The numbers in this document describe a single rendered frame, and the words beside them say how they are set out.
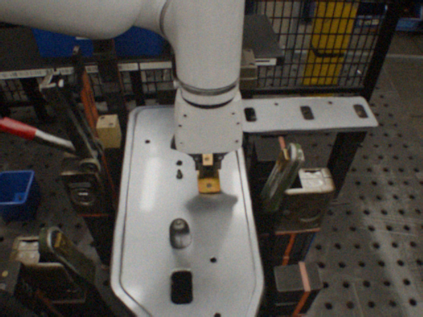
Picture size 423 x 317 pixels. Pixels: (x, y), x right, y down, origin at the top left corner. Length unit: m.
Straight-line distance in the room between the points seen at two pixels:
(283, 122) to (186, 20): 0.39
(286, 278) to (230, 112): 0.25
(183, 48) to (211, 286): 0.32
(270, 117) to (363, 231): 0.41
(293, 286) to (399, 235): 0.53
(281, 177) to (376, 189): 0.58
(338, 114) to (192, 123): 0.38
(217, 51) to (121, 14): 0.14
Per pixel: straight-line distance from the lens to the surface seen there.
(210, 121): 0.52
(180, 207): 0.61
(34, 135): 0.61
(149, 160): 0.68
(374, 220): 1.04
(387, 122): 1.34
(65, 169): 0.63
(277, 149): 0.73
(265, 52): 0.91
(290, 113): 0.78
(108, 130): 0.67
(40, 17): 0.32
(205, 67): 0.45
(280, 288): 0.56
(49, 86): 0.52
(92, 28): 0.34
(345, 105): 0.84
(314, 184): 0.60
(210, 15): 0.42
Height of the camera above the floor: 1.50
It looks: 47 degrees down
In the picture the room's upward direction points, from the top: straight up
